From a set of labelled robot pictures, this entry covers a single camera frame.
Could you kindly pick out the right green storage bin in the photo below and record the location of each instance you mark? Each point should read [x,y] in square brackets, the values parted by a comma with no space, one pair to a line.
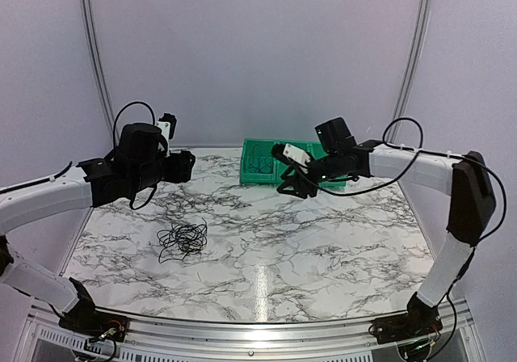
[317,152]

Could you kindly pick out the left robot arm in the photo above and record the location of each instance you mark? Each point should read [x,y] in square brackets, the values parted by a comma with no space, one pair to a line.
[140,159]

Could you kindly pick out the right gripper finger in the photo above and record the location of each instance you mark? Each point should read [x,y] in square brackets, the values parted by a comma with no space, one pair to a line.
[290,180]
[299,190]

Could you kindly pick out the front aluminium rail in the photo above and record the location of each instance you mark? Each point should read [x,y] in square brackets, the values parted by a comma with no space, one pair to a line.
[162,339]

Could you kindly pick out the middle green storage bin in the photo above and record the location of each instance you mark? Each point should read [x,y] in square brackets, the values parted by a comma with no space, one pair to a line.
[280,167]

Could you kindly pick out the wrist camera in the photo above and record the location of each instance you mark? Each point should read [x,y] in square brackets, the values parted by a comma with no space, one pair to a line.
[288,153]
[167,124]

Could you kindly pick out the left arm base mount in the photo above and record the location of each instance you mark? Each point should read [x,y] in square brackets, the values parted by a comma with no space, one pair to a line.
[95,329]

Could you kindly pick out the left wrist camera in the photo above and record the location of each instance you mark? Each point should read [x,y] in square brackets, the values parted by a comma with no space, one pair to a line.
[167,124]

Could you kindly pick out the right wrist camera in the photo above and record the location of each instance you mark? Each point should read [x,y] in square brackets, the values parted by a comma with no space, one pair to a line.
[288,153]

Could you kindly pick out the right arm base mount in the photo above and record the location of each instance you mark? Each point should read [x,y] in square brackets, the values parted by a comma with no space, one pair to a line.
[401,327]

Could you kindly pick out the left green storage bin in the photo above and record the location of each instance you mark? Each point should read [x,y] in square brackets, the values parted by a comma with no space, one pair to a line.
[257,166]

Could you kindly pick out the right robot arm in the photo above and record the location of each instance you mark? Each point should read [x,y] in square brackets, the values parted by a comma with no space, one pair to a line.
[463,177]

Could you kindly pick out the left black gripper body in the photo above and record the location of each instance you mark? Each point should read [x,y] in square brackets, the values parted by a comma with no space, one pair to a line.
[180,171]

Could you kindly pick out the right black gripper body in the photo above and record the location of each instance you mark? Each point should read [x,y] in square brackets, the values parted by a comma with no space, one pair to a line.
[299,177]

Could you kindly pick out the green storage bin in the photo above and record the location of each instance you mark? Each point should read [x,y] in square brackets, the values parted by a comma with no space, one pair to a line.
[317,152]
[257,166]
[280,167]

